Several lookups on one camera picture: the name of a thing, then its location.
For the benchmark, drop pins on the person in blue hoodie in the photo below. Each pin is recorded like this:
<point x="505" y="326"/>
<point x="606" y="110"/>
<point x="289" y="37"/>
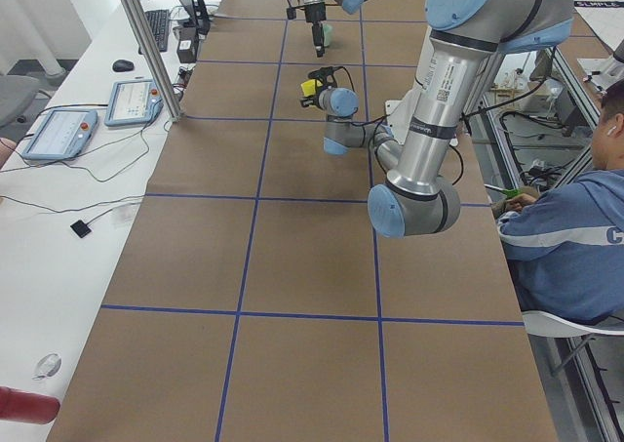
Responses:
<point x="564" y="249"/>

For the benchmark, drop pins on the teach pendant tablet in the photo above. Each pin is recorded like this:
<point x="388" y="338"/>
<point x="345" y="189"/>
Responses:
<point x="62" y="135"/>
<point x="133" y="102"/>

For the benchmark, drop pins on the aluminium frame post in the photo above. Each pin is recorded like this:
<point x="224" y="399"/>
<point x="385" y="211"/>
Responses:
<point x="156" y="65"/>

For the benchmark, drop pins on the yellow plastic cup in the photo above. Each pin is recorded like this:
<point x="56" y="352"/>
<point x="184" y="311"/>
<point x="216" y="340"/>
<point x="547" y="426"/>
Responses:
<point x="309" y="87"/>

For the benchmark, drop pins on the light green plastic cup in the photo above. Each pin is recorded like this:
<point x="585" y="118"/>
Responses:
<point x="327" y="34"/>

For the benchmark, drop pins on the far teach pendant tablet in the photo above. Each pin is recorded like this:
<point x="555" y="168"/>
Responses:
<point x="133" y="102"/>

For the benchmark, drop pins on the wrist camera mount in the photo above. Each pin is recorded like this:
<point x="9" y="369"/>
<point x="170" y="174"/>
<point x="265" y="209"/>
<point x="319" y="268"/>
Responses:
<point x="323" y="77"/>

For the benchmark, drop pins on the near teach pendant tablet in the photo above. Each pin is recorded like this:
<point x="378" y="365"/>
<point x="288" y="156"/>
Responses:
<point x="62" y="135"/>

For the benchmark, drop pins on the red cylinder bottle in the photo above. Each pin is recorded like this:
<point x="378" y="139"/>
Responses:
<point x="21" y="406"/>

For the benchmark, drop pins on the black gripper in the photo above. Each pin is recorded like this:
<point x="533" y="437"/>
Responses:
<point x="310" y="101"/>
<point x="312" y="13"/>

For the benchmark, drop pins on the black computer mouse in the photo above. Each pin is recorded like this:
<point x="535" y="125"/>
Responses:
<point x="123" y="66"/>

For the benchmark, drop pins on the black keyboard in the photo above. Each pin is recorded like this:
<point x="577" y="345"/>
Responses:
<point x="159" y="22"/>

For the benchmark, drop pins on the white chair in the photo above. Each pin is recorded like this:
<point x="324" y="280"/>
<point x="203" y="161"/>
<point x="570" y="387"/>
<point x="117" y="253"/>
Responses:
<point x="547" y="325"/>

